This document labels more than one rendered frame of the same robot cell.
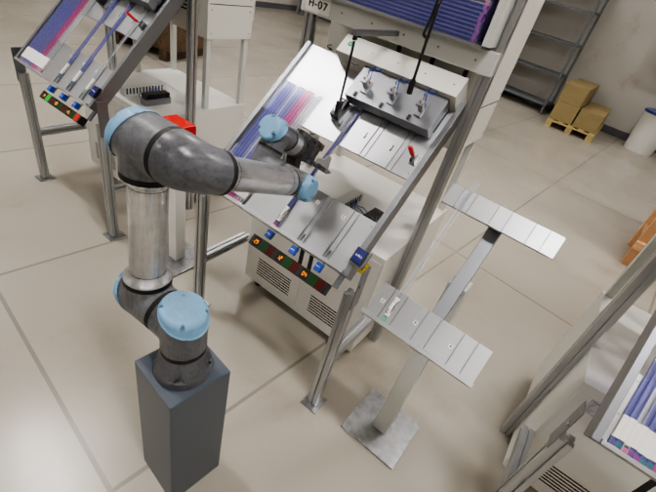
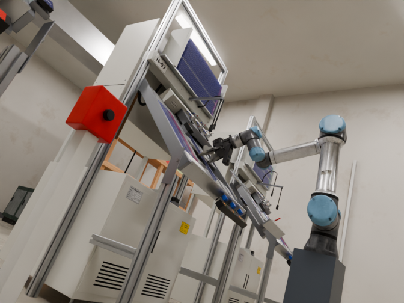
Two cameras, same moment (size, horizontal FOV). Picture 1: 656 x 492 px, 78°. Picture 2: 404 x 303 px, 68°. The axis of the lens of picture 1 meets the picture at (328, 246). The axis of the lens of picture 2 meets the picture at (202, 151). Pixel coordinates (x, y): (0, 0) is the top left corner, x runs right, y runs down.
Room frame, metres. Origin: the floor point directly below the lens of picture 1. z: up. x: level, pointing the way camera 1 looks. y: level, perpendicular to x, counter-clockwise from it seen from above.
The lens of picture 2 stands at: (1.10, 1.73, 0.31)
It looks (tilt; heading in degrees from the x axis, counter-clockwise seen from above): 21 degrees up; 278
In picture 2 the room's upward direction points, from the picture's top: 20 degrees clockwise
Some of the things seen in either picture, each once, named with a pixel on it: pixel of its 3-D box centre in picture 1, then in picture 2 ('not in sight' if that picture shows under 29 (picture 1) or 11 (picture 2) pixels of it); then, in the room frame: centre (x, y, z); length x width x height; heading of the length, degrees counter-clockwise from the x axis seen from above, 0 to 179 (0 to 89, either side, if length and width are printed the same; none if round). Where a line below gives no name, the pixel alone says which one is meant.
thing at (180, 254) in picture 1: (177, 197); (56, 194); (1.65, 0.78, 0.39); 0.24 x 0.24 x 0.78; 62
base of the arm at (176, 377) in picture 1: (184, 354); (321, 246); (0.65, 0.29, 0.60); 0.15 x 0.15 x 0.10
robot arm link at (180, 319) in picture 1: (182, 323); (326, 220); (0.65, 0.30, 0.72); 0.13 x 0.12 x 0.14; 65
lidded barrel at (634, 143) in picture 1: (649, 132); not in sight; (7.01, -4.43, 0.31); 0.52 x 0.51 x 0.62; 146
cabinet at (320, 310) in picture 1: (342, 247); (105, 240); (1.73, -0.07, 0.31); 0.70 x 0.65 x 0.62; 62
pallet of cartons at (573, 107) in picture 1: (584, 108); not in sight; (7.31, -3.44, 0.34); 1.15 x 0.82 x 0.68; 146
